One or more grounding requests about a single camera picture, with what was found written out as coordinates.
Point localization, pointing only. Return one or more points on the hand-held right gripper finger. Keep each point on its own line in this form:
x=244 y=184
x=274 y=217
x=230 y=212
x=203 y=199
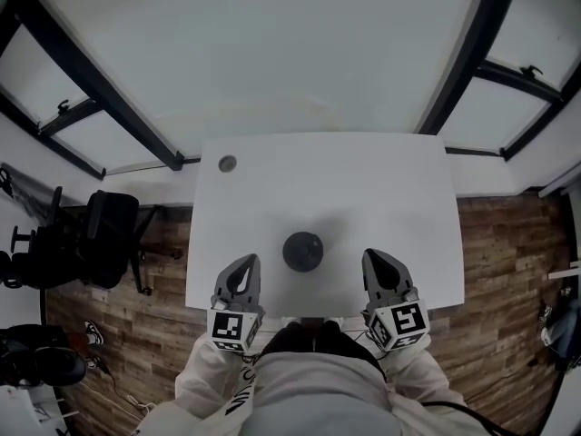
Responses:
x=367 y=280
x=404 y=282

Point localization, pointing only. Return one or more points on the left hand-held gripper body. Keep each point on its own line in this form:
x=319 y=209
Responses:
x=227 y=327

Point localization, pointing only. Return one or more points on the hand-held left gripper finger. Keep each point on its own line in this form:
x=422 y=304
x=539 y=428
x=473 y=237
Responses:
x=258 y=284
x=221 y=284

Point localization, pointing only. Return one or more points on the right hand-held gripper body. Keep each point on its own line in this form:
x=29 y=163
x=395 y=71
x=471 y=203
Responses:
x=408 y=320

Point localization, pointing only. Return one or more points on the person's right forearm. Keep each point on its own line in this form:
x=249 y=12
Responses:
x=413 y=370

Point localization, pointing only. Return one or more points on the person's left forearm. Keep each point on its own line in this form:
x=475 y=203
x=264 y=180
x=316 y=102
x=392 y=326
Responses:
x=204 y=366

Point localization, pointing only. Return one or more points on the person's white shoe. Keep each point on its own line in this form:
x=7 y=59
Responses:
x=292 y=321

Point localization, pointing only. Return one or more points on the person's black trousers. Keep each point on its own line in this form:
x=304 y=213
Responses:
x=299 y=339

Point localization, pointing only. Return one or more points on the person's white hoodie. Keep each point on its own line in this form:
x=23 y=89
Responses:
x=318 y=393

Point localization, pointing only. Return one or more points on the round grey table grommet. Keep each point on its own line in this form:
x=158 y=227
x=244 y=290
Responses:
x=227 y=163

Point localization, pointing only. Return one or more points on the black office chair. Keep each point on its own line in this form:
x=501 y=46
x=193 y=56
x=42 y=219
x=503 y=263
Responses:
x=109 y=234

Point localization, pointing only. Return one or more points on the small white side table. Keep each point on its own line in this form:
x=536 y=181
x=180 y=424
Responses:
x=563 y=273
x=18 y=411

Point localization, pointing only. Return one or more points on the black oval worn device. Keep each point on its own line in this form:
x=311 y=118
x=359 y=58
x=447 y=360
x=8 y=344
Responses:
x=61 y=366

